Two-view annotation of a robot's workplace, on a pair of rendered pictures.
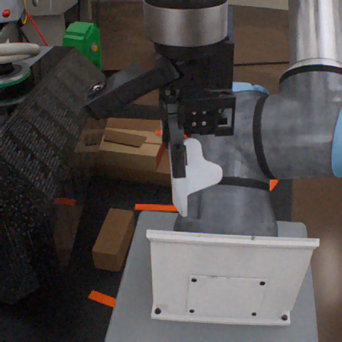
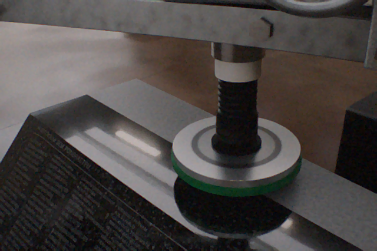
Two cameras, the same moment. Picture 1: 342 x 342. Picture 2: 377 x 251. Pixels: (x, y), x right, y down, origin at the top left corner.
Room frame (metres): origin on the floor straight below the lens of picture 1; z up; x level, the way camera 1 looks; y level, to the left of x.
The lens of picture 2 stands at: (1.88, 0.25, 1.17)
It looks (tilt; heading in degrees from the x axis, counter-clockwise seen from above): 27 degrees down; 128
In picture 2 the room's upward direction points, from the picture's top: 2 degrees counter-clockwise
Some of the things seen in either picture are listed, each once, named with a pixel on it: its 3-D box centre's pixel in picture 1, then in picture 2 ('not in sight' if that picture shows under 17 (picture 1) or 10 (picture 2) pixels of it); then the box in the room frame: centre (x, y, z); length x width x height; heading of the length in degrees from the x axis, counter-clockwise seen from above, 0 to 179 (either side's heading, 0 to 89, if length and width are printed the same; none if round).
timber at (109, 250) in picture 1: (114, 239); not in sight; (1.42, 0.26, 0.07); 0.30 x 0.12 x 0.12; 169
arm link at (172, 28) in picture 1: (185, 17); not in sight; (0.45, -0.02, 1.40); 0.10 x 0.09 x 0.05; 7
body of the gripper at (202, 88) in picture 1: (192, 83); not in sight; (0.45, -0.03, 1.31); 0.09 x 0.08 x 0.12; 97
